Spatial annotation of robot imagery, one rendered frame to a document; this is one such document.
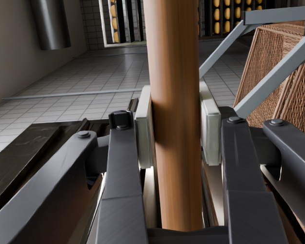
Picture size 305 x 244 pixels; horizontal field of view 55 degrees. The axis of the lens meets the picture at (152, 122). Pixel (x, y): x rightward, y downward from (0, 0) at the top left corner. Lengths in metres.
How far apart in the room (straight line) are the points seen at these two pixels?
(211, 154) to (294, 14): 0.94
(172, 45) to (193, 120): 0.05
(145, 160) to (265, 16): 0.92
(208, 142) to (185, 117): 0.03
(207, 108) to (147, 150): 0.04
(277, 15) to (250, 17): 0.08
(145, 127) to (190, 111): 0.04
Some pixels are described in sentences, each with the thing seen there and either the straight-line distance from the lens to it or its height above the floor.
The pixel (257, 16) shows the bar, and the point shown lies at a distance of 1.04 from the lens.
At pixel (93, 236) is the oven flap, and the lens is 0.76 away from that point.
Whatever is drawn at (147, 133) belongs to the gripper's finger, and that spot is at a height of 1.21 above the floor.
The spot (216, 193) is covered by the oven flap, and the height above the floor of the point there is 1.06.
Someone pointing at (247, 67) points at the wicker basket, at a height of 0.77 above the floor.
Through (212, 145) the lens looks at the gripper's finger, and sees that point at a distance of 0.16.
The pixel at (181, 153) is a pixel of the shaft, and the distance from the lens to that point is 0.18.
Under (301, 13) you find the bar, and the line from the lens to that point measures 1.09.
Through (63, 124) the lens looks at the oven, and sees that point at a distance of 1.90.
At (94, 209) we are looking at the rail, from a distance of 0.84.
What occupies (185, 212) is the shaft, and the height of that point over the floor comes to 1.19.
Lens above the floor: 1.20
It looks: 4 degrees up
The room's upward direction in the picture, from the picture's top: 93 degrees counter-clockwise
